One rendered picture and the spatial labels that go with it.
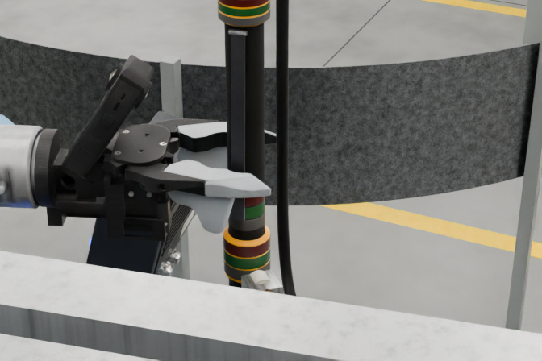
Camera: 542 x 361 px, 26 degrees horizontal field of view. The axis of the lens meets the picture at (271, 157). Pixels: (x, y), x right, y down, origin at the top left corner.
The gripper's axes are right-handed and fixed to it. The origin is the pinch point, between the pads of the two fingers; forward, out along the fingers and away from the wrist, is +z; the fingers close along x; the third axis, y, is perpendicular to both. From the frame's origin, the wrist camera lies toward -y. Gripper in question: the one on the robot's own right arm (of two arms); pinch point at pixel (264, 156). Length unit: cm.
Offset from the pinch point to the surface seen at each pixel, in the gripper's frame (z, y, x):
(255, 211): -0.8, 5.0, 1.3
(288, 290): 2.8, 7.1, 10.1
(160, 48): -80, 167, -392
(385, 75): 15, 75, -177
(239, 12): -1.9, -14.4, 2.1
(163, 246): -22, 53, -64
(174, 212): -20, 48, -66
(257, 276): -0.4, 10.7, 3.3
